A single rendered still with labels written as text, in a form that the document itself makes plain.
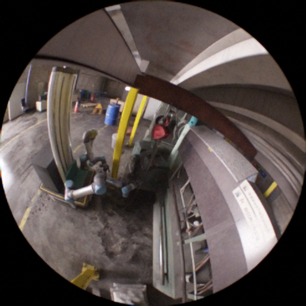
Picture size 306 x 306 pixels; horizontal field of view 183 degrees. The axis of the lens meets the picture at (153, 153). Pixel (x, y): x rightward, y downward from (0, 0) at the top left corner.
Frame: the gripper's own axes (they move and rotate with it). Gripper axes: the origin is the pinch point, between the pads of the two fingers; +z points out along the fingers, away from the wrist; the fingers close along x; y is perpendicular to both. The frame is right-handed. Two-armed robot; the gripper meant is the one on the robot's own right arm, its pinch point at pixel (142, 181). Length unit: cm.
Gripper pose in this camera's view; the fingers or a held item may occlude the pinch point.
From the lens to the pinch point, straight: 132.0
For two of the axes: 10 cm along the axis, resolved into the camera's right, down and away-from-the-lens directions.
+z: 6.3, -2.0, 7.6
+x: 7.0, 5.8, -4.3
